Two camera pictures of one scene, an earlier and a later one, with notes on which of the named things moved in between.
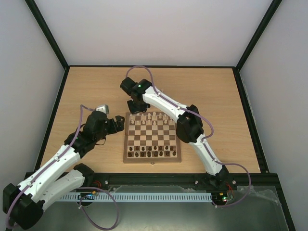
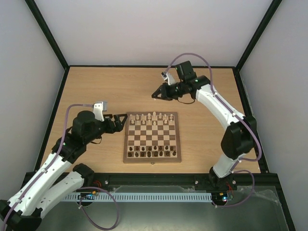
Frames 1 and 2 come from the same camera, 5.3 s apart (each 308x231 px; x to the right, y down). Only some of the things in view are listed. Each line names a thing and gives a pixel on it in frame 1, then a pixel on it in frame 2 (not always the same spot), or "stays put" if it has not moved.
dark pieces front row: (148, 154) stays put
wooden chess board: (151, 137) stays put
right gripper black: (137, 105) -> (167, 91)
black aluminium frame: (237, 180) stays put
